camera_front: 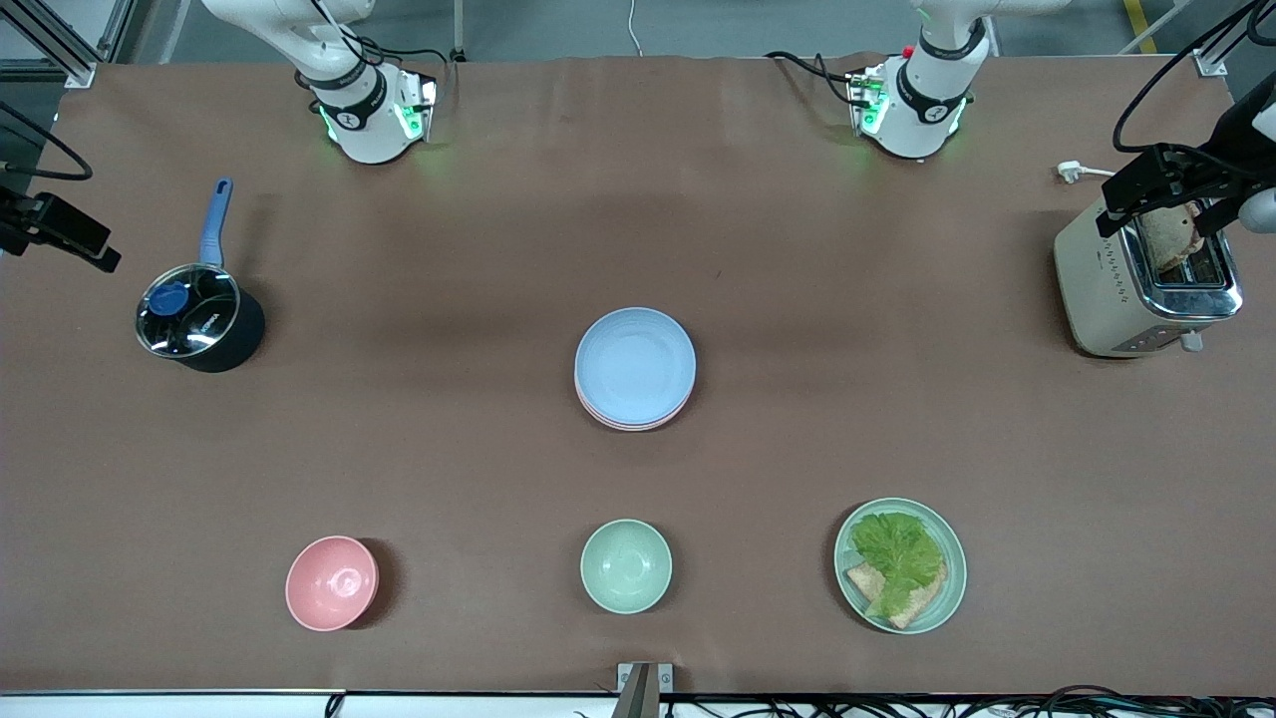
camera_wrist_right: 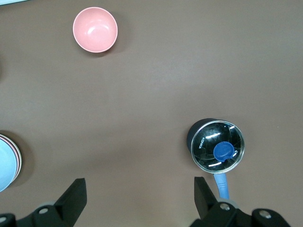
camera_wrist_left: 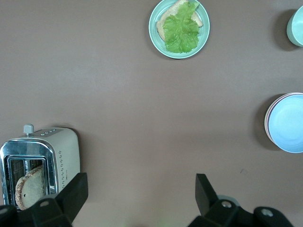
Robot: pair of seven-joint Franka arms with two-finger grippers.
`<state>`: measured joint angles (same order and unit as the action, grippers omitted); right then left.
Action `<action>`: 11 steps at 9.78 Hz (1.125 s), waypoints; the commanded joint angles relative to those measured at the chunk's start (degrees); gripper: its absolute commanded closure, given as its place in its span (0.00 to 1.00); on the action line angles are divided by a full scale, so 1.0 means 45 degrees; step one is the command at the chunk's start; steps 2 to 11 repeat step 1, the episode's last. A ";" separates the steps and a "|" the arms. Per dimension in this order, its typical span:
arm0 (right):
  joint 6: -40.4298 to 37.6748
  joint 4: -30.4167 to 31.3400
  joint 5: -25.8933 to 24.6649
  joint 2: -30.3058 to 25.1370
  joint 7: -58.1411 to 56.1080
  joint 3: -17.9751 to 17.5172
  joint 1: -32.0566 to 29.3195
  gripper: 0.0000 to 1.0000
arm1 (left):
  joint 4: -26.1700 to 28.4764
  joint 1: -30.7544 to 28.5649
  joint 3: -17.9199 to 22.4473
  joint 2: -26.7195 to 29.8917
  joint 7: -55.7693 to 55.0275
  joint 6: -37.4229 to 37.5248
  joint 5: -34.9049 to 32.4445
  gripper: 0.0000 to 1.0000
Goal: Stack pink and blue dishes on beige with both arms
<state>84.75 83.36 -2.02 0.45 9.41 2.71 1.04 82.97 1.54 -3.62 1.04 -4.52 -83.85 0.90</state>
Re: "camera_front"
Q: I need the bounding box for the blue plate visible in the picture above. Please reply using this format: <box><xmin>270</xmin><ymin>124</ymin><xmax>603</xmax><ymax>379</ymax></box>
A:
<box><xmin>575</xmin><ymin>307</ymin><xmax>697</xmax><ymax>425</ymax></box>

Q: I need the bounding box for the pink plate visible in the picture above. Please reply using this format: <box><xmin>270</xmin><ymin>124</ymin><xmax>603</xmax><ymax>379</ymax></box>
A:
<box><xmin>575</xmin><ymin>377</ymin><xmax>696</xmax><ymax>432</ymax></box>

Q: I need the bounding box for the toast slice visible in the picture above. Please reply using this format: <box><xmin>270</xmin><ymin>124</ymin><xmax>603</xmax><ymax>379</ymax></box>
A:
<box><xmin>1136</xmin><ymin>204</ymin><xmax>1204</xmax><ymax>274</ymax></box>

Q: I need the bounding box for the beige chrome toaster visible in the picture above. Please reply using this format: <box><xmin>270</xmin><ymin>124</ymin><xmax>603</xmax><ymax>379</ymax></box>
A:
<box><xmin>1054</xmin><ymin>194</ymin><xmax>1245</xmax><ymax>358</ymax></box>

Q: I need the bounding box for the glass lid blue knob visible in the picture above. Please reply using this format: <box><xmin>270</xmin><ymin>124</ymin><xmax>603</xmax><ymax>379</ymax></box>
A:
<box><xmin>136</xmin><ymin>263</ymin><xmax>241</xmax><ymax>358</ymax></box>

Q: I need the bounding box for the grey connector box green light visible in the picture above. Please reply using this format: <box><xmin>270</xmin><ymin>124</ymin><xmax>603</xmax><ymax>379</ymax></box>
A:
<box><xmin>394</xmin><ymin>72</ymin><xmax>438</xmax><ymax>143</ymax></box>
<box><xmin>847</xmin><ymin>65</ymin><xmax>890</xmax><ymax>137</ymax></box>

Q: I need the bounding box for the green lettuce leaf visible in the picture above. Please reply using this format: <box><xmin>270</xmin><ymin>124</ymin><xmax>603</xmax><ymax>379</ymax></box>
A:
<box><xmin>849</xmin><ymin>512</ymin><xmax>946</xmax><ymax>619</ymax></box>

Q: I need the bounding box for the small pink bowl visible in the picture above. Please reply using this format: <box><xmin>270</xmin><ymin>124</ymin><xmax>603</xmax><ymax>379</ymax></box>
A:
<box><xmin>285</xmin><ymin>536</ymin><xmax>380</xmax><ymax>632</ymax></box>

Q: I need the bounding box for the green plate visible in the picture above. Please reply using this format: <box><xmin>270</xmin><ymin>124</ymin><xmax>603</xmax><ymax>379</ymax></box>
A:
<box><xmin>834</xmin><ymin>498</ymin><xmax>968</xmax><ymax>635</ymax></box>

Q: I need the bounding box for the brown bread slice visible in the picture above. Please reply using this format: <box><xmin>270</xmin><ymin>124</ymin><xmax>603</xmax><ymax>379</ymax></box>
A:
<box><xmin>845</xmin><ymin>560</ymin><xmax>948</xmax><ymax>630</ymax></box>

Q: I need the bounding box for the small green bowl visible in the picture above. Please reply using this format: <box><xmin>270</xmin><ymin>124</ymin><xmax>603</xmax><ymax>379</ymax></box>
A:
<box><xmin>580</xmin><ymin>519</ymin><xmax>673</xmax><ymax>615</ymax></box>

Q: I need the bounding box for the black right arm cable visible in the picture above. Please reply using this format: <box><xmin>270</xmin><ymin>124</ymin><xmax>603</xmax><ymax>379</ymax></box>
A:
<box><xmin>0</xmin><ymin>100</ymin><xmax>94</xmax><ymax>182</ymax></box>

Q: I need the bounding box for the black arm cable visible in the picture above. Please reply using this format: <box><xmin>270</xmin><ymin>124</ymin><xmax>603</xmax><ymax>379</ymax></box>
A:
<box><xmin>1114</xmin><ymin>0</ymin><xmax>1276</xmax><ymax>159</ymax></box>
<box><xmin>0</xmin><ymin>100</ymin><xmax>94</xmax><ymax>182</ymax></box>

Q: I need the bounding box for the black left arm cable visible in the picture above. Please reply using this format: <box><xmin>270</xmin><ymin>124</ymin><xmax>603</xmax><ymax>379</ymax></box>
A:
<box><xmin>1114</xmin><ymin>0</ymin><xmax>1276</xmax><ymax>159</ymax></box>

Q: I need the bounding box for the aluminium frame profile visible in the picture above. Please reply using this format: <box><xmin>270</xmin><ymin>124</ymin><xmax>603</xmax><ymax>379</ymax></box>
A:
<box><xmin>0</xmin><ymin>0</ymin><xmax>136</xmax><ymax>89</ymax></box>
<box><xmin>1116</xmin><ymin>0</ymin><xmax>1276</xmax><ymax>79</ymax></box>

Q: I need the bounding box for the dark pot blue handle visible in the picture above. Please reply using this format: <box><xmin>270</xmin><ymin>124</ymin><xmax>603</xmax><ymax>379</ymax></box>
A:
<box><xmin>135</xmin><ymin>178</ymin><xmax>266</xmax><ymax>374</ymax></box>

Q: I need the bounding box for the black base cable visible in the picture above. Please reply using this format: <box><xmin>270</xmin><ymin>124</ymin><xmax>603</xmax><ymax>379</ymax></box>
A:
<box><xmin>765</xmin><ymin>50</ymin><xmax>868</xmax><ymax>106</ymax></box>
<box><xmin>344</xmin><ymin>35</ymin><xmax>452</xmax><ymax>79</ymax></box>

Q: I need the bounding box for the black cable bundle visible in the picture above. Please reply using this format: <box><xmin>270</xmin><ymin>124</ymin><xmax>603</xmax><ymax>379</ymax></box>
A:
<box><xmin>663</xmin><ymin>683</ymin><xmax>1276</xmax><ymax>718</ymax></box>

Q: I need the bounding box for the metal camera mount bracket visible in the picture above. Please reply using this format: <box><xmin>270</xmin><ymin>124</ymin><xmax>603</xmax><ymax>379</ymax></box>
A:
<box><xmin>616</xmin><ymin>663</ymin><xmax>674</xmax><ymax>718</ymax></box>

